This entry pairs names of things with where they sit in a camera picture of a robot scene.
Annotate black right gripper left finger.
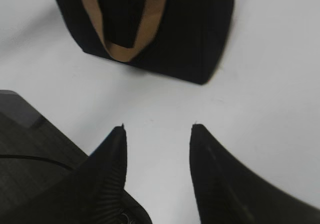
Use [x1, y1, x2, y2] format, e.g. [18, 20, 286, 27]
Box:
[72, 125, 152, 223]

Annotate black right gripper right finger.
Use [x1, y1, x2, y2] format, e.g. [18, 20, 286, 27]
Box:
[189, 124, 320, 223]

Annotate black tote bag tan handles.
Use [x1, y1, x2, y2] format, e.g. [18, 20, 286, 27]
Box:
[55, 0, 235, 84]

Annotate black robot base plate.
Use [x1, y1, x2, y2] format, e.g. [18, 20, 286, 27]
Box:
[0, 90, 88, 223]

